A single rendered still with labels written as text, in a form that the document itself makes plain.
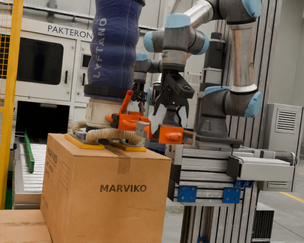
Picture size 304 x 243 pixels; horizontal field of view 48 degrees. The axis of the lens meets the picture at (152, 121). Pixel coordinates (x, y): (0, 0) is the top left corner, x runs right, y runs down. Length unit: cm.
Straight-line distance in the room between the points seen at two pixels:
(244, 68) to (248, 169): 43
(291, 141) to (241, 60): 67
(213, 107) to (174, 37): 61
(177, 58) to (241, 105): 57
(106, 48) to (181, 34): 54
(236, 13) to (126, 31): 46
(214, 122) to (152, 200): 45
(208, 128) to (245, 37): 43
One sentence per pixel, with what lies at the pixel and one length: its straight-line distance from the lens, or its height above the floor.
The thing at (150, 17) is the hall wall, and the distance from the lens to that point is 1146.
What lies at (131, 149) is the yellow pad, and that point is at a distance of 146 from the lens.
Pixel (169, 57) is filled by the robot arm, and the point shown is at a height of 130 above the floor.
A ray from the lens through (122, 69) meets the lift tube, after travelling 149.
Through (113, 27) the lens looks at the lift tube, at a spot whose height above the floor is 146.
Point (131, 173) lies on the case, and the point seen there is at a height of 88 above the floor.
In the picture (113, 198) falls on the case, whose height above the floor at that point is 78.
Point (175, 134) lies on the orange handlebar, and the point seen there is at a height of 108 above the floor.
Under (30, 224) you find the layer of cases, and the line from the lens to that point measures 173.
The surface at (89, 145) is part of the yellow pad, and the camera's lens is 140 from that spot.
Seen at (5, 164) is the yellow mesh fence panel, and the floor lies 60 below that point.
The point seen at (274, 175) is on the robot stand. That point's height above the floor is 90.
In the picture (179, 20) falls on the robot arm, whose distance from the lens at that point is 103.
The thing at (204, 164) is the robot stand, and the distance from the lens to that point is 156.
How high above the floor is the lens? 116
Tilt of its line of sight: 3 degrees down
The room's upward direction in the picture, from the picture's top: 6 degrees clockwise
